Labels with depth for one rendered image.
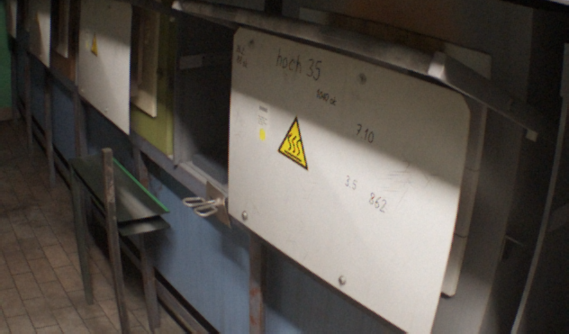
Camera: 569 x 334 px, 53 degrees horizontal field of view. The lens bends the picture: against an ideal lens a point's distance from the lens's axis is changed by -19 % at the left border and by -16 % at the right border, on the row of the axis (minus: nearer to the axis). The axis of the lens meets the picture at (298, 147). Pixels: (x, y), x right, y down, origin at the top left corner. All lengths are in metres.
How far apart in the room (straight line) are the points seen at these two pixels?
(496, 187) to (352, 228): 0.26
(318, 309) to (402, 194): 0.65
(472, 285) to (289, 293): 0.69
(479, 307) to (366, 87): 0.42
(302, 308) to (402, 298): 0.63
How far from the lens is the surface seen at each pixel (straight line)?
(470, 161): 1.02
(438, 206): 0.93
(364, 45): 0.84
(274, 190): 1.26
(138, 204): 2.10
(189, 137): 1.93
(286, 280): 1.66
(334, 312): 1.52
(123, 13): 1.94
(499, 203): 1.01
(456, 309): 1.13
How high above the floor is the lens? 1.52
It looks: 18 degrees down
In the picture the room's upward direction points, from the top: 3 degrees clockwise
